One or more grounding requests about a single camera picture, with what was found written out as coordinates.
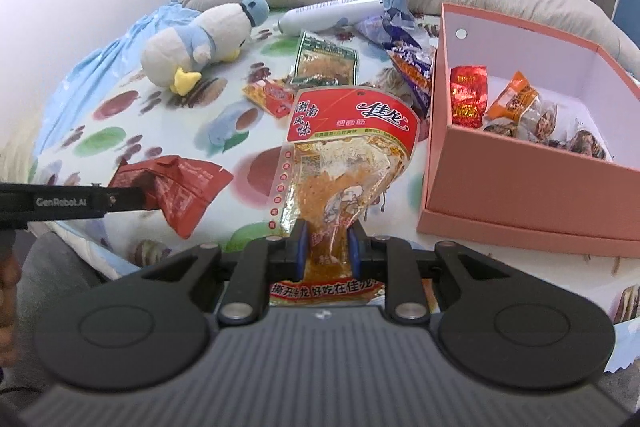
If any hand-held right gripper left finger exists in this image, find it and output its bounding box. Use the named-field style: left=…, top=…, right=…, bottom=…
left=140, top=218, right=309, bottom=327

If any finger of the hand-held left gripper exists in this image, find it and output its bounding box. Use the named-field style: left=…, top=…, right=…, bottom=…
left=102, top=185, right=157, bottom=214

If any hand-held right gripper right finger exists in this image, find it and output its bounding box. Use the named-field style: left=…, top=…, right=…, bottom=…
left=347, top=219, right=517, bottom=324

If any dark red packet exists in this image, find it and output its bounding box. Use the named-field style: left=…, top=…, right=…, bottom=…
left=106, top=154, right=236, bottom=241

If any red label clear snack packet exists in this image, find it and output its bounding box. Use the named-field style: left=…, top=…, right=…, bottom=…
left=266, top=83, right=422, bottom=309

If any pink cardboard box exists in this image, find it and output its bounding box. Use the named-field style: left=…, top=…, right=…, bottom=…
left=416, top=2, right=640, bottom=259

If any blue bag with orange snacks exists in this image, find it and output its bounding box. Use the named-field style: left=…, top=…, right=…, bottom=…
left=386, top=46, right=437, bottom=118

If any green edged snack packet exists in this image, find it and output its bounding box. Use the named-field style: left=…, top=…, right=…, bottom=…
left=291, top=30, right=362, bottom=90

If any red foil snack packet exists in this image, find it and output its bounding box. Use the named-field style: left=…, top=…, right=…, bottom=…
left=449, top=64, right=489, bottom=128

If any white packet of dark snacks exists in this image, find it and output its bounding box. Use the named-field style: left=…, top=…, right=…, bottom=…
left=549, top=118, right=614, bottom=162

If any clear packet of brown snacks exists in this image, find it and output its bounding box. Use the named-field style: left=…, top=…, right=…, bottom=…
left=519, top=99, right=560, bottom=144

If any person's left hand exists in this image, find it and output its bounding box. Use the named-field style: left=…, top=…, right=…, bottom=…
left=0, top=252, right=21, bottom=369

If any grey clothing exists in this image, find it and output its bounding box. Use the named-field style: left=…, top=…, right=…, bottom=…
left=14, top=231, right=117, bottom=304

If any fruit printed bed sheet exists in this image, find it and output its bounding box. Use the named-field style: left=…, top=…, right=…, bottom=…
left=27, top=1, right=640, bottom=325

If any small orange snack packet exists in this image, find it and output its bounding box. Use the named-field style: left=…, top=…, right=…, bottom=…
left=242, top=79, right=299, bottom=121

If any penguin plush toy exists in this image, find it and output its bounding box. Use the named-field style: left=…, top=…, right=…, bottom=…
left=139, top=0, right=272, bottom=97

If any orange wrapped snack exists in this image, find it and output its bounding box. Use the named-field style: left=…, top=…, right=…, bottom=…
left=486, top=71, right=542, bottom=136

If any white tube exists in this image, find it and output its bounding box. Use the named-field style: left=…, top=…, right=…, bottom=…
left=276, top=0, right=384, bottom=36

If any blue chair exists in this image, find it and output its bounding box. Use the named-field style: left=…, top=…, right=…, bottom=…
left=611, top=0, right=640, bottom=34

